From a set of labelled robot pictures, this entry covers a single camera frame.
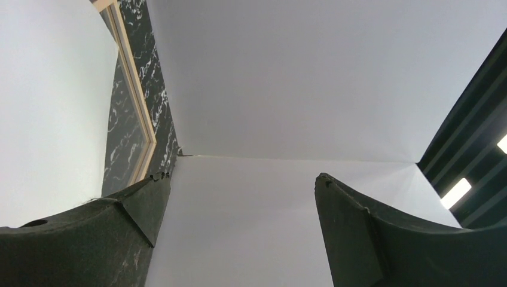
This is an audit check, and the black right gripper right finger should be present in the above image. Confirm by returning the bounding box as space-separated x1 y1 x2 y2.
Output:
314 173 506 286

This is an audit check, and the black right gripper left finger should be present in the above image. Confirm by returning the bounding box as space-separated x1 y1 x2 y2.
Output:
1 172 170 286

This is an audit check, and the light wooden picture frame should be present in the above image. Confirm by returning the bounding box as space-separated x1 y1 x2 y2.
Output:
92 1 157 193

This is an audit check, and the white-backed printed photo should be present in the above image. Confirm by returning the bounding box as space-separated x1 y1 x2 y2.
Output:
1 1 118 227

